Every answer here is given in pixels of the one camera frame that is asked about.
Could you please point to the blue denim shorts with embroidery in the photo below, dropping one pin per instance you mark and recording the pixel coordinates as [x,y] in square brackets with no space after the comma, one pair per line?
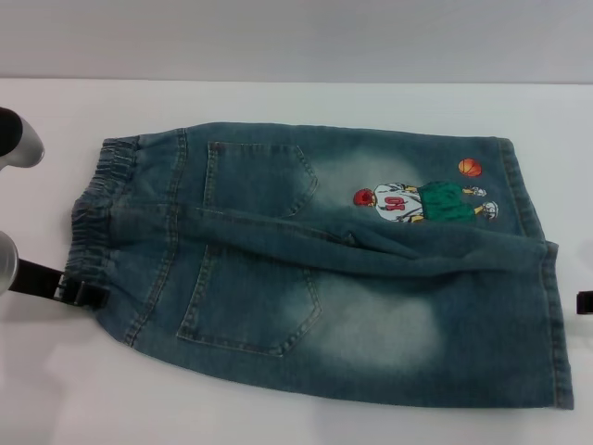
[352,287]

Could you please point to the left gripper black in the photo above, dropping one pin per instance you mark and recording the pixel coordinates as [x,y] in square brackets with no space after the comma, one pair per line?
[37,280]

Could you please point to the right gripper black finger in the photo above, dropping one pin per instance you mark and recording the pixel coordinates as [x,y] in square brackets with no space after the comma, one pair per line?
[585,302]

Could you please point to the left wrist camera black silver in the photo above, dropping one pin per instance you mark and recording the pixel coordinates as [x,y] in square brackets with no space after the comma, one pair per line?
[21,139]

